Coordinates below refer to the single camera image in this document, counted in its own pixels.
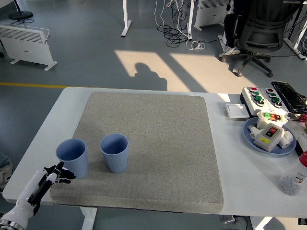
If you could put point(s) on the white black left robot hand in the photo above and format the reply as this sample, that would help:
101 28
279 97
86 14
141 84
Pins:
26 191

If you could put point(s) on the blue ribbed plastic cup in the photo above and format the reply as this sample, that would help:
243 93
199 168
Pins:
76 163
115 160

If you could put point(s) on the white push-button control box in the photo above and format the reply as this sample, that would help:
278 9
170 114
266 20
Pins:
248 97
283 108

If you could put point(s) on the person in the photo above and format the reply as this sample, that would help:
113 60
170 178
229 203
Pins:
4 175
230 26

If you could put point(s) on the white table leg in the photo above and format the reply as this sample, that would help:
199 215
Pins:
88 219
260 224

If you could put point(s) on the grey-brown foam mat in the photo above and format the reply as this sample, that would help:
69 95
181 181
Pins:
156 143

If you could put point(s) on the white panel heater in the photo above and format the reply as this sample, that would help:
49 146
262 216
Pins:
208 14
24 48

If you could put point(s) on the black round fan base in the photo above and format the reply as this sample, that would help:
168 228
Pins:
21 15

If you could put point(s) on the white desk leg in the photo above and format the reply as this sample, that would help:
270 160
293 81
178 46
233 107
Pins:
190 19
293 44
126 24

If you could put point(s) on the white pipe fitting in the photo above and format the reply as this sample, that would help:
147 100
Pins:
287 140
253 133

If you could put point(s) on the white green-red button box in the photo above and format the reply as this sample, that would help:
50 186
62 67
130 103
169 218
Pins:
262 122

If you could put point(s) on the blue round plate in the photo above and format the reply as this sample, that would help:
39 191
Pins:
283 151

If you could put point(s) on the clear red-capped bottle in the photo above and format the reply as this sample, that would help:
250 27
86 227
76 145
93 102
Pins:
292 177

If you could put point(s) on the black wrapped keyboard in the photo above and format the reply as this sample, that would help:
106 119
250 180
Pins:
287 94

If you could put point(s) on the black mesh office chair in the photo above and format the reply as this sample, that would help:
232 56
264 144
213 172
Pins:
261 31

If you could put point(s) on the small red object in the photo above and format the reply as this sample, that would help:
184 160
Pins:
304 118

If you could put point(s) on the white wall switch plate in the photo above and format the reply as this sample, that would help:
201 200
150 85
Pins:
237 110

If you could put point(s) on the white red-black switch box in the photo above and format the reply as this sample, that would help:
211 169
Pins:
266 139

